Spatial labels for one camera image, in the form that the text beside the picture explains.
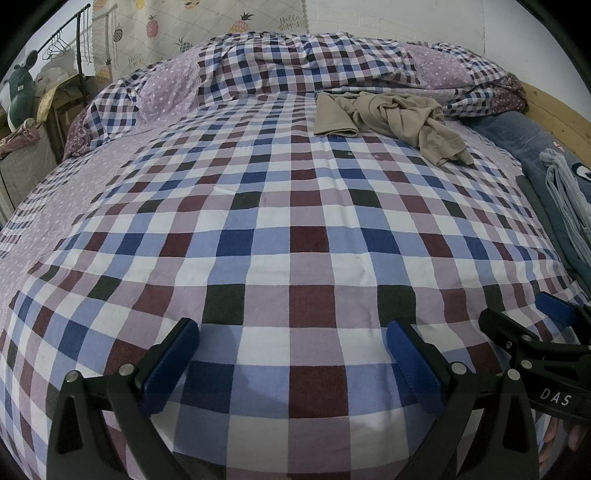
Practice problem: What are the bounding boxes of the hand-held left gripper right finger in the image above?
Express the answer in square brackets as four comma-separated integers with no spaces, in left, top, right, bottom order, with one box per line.
[387,319,540,480]

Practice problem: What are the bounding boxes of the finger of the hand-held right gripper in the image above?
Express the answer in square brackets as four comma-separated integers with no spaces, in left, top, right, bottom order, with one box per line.
[537,292,591,345]
[479,308,591,370]

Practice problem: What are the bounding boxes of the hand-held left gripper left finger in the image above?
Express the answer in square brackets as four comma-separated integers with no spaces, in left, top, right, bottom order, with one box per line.
[46,318,200,480]

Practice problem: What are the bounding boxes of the beige pants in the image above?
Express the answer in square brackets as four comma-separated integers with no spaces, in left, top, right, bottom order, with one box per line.
[313,91,475,168]

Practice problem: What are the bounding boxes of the black clothes rack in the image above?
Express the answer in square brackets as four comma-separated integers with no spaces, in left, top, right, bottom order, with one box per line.
[41,4,93,100]

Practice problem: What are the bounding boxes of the person's right hand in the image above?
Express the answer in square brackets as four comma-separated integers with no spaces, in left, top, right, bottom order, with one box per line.
[537,410,590,468]

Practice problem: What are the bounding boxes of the light blue cloth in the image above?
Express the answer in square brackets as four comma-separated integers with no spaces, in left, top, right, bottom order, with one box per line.
[539,149,591,260]

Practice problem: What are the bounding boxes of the cardboard boxes clutter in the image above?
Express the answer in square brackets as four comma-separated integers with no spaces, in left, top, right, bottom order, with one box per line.
[0,134,60,217]

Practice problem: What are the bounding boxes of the cardboard box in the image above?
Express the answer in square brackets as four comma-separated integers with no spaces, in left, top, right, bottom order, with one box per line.
[45,82,89,160]

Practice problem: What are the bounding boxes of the pink cloth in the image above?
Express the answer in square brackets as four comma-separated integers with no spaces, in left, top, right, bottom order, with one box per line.
[0,118,45,158]

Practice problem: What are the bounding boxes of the yellow cloth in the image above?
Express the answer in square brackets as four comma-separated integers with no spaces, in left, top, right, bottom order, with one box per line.
[35,86,61,121]

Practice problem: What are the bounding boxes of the green plush toy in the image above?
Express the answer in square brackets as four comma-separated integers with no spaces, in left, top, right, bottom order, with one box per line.
[0,50,37,131]

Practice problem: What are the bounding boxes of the checkered quilt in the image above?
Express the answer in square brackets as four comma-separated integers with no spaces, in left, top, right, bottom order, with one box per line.
[64,31,529,160]

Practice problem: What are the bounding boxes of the wooden bed frame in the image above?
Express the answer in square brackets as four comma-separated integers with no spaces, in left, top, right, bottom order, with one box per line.
[521,79,591,172]

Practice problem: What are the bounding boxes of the pineapple print wall cloth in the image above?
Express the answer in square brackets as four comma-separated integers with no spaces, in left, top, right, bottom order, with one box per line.
[89,0,309,88]

